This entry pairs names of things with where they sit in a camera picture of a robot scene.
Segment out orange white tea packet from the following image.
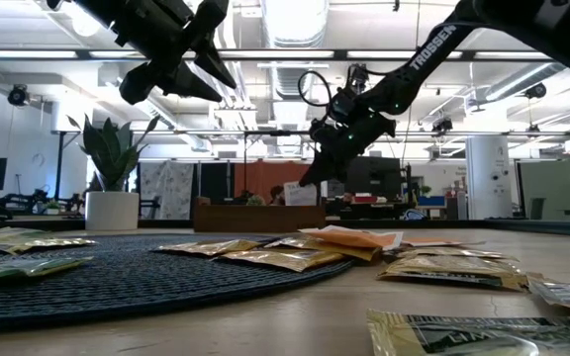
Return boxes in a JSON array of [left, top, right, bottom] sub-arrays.
[[298, 224, 405, 251], [283, 181, 319, 207]]

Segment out long ceiling light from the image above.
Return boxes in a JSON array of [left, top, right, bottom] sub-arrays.
[[89, 48, 335, 59], [0, 48, 78, 60], [346, 48, 464, 59]]

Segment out silver ceiling duct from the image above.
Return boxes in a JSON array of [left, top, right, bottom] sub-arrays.
[[259, 0, 331, 154]]

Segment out grey patterned curtain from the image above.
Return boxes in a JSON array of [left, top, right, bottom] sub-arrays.
[[139, 160, 195, 220]]

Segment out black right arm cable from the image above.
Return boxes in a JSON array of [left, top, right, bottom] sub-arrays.
[[297, 68, 335, 108]]

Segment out round dark woven placemat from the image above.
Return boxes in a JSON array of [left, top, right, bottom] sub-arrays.
[[0, 231, 356, 333]]

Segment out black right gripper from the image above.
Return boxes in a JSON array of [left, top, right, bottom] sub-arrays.
[[298, 116, 398, 188]]

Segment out black distant machine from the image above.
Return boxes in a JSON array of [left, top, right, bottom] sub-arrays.
[[0, 187, 86, 215]]

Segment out black monitor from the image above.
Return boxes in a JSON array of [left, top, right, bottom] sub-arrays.
[[343, 156, 405, 198]]

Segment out dark green tea packet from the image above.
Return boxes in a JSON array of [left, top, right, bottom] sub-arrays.
[[366, 309, 570, 356]]

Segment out black pole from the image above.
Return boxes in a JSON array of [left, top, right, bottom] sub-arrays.
[[54, 131, 66, 202]]

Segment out green plant in white pot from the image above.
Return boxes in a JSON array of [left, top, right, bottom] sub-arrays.
[[65, 113, 161, 231]]

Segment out white round column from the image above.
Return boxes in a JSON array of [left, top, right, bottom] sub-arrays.
[[465, 135, 514, 220]]

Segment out orange partition wall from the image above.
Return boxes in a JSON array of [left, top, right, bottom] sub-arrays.
[[233, 160, 316, 205]]

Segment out grey green partition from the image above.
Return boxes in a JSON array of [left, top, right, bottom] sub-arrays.
[[517, 160, 570, 222]]

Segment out brown wooden organizer box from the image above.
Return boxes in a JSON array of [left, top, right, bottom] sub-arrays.
[[193, 196, 327, 233]]

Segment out green yellow tea packet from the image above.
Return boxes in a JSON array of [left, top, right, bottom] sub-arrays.
[[0, 255, 93, 284]]

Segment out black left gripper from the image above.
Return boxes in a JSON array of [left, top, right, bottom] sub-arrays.
[[116, 0, 238, 106]]

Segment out blue box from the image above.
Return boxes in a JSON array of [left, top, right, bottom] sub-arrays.
[[416, 195, 447, 209]]

